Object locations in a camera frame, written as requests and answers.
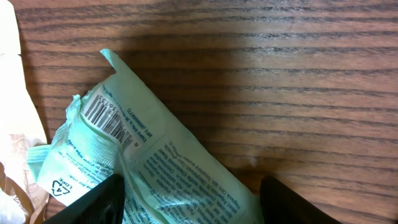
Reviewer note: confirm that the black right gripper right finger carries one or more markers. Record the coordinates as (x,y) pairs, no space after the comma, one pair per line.
(281,205)

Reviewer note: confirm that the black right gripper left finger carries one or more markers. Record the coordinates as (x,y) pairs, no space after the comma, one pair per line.
(104,204)

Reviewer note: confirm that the teal snack packet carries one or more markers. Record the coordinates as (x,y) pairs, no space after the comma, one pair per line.
(120,126)

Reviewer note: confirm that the brown snack packet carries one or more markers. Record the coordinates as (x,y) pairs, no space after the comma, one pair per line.
(22,199)

